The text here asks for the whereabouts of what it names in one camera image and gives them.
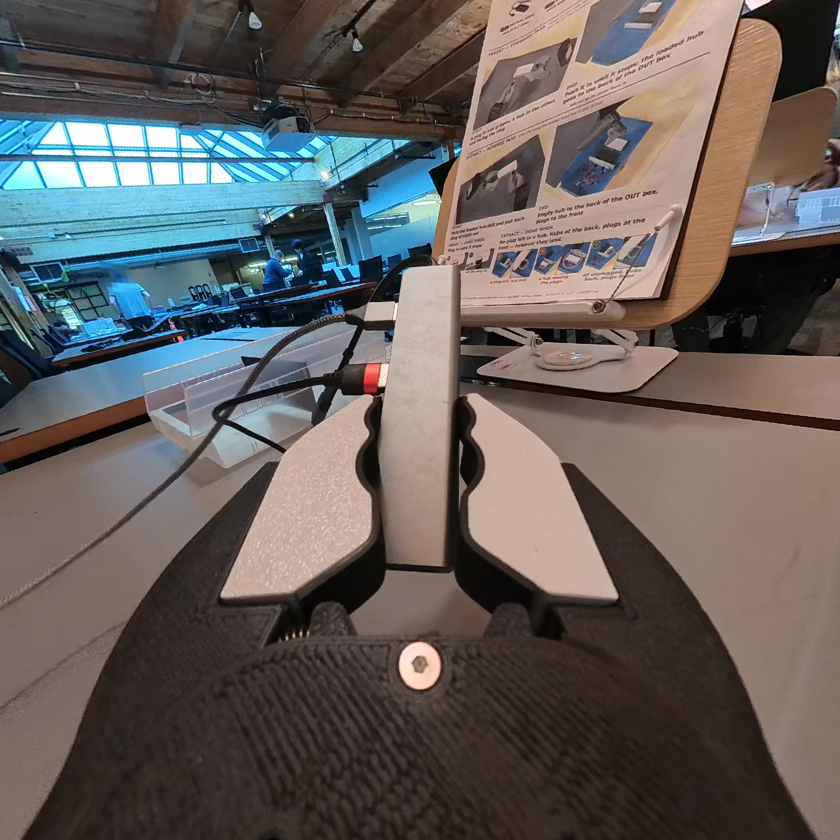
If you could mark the grey usb hub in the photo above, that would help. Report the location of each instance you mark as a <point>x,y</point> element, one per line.
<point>420,426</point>

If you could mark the black monitor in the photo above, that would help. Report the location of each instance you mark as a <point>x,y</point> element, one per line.
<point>443,177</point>

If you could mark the printed instruction sheet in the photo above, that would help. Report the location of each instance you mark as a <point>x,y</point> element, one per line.
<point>590,164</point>

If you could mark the wooden document stand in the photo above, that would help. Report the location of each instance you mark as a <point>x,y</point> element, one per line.
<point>800,138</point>

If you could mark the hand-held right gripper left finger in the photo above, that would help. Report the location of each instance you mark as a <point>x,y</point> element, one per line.
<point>308,518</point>

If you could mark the long wooden table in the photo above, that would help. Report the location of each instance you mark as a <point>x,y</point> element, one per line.
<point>295,295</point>

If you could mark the clear plastic bin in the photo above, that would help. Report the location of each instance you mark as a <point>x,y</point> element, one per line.
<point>177,394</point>

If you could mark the white ceiling projector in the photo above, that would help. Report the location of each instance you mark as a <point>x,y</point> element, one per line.
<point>285,134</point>

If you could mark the group of black office chairs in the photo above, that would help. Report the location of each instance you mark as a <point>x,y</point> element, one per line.
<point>367,266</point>

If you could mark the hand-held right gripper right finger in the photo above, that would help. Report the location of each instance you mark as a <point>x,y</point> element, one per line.
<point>535,518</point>

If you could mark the skylight window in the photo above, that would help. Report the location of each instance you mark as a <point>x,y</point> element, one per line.
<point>131,154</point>

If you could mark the instruction sheet on wooden stand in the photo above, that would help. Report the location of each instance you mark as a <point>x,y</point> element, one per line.
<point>735,197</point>

